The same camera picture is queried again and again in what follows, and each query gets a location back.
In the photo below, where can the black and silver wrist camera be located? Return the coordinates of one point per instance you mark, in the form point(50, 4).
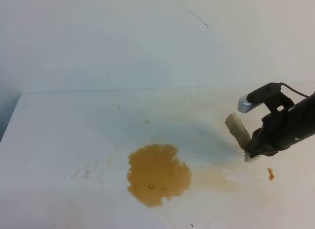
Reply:
point(269, 94)

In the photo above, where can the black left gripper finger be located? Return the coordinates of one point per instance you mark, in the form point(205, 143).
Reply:
point(252, 147)

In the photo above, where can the brown coffee puddle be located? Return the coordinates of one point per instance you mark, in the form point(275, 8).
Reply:
point(156, 174)

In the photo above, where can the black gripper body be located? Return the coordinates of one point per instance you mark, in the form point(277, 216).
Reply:
point(287, 124)

